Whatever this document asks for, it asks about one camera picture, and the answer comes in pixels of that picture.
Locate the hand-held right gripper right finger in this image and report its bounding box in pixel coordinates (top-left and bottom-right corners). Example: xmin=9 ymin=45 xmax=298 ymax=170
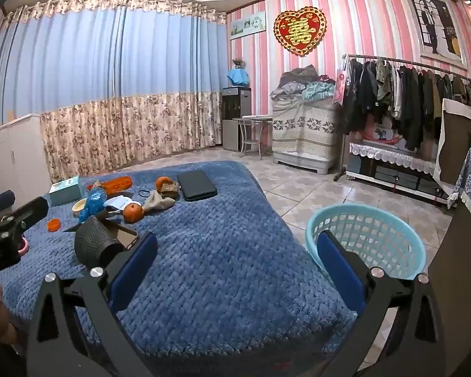
xmin=316 ymin=230 xmax=448 ymax=377

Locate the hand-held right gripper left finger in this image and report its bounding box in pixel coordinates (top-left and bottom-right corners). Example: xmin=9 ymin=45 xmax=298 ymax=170
xmin=25 ymin=231 xmax=160 ymax=377

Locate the black ribbed cup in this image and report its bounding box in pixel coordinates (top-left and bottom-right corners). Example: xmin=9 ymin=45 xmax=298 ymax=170
xmin=74 ymin=217 xmax=126 ymax=268

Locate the light blue plastic basket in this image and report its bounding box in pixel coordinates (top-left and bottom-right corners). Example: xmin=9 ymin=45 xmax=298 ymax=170
xmin=305 ymin=203 xmax=427 ymax=281

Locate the blue plastic bag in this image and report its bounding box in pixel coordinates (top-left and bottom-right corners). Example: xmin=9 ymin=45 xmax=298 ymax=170
xmin=78 ymin=186 xmax=106 ymax=222

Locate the beige sock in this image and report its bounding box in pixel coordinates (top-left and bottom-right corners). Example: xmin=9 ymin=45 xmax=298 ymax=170
xmin=142 ymin=189 xmax=176 ymax=215

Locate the orange snack packet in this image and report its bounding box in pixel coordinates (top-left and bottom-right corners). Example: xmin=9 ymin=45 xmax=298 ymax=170
xmin=87 ymin=177 xmax=134 ymax=197

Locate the brown phone case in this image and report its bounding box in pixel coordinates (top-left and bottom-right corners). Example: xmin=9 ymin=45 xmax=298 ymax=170
xmin=102 ymin=220 xmax=141 ymax=249

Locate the teal cardboard box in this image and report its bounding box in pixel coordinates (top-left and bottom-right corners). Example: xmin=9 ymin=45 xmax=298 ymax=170
xmin=48 ymin=176 xmax=82 ymax=207

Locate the white cabinet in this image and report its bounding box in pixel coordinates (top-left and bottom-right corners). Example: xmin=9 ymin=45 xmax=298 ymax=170
xmin=0 ymin=113 xmax=53 ymax=201

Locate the low media stand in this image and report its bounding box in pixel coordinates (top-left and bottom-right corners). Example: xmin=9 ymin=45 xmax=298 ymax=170
xmin=345 ymin=142 xmax=456 ymax=205

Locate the dark wooden furniture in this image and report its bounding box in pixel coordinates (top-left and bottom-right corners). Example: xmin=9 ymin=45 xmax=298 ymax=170
xmin=428 ymin=110 xmax=471 ymax=377

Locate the white lace cloth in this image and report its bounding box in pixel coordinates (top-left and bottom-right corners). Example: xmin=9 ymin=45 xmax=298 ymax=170
xmin=349 ymin=142 xmax=448 ymax=175

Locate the cabinet with patterned cloth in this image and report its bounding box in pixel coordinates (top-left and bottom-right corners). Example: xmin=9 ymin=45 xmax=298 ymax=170
xmin=272 ymin=96 xmax=338 ymax=175

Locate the cream cloth cover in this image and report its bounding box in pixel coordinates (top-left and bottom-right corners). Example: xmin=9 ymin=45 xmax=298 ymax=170
xmin=435 ymin=98 xmax=471 ymax=184

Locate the blue and floral curtain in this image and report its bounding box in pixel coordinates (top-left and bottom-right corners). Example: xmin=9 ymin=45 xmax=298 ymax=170
xmin=0 ymin=0 xmax=228 ymax=183

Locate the small metal table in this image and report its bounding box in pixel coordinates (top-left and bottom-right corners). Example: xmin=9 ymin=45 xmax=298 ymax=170
xmin=232 ymin=115 xmax=273 ymax=158

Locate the grey water dispenser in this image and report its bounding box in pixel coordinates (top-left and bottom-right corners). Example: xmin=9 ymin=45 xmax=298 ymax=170
xmin=221 ymin=86 xmax=252 ymax=152

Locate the row of hanging clothes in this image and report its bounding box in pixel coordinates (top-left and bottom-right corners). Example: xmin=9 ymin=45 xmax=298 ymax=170
xmin=343 ymin=58 xmax=471 ymax=152

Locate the pink hanging bag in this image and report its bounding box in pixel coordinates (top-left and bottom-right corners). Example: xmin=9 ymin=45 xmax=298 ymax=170
xmin=335 ymin=68 xmax=348 ymax=105

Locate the pile of clothes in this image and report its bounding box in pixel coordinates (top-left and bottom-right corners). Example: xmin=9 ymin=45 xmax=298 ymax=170
xmin=270 ymin=65 xmax=336 ymax=101

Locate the blue bottle cover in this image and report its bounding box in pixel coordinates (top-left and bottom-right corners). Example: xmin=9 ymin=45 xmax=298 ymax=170
xmin=226 ymin=68 xmax=249 ymax=87

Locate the metal clothes rack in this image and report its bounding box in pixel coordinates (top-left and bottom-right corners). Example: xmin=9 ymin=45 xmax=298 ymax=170
xmin=335 ymin=53 xmax=471 ymax=183

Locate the red heart wall decoration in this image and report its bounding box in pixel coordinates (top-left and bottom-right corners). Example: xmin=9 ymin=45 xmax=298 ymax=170
xmin=274 ymin=6 xmax=328 ymax=56

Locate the wall poster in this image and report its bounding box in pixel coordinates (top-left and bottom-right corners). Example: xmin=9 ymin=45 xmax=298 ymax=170
xmin=407 ymin=0 xmax=468 ymax=65

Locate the landscape wall picture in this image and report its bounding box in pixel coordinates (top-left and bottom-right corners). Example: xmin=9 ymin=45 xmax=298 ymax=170
xmin=230 ymin=11 xmax=267 ymax=41

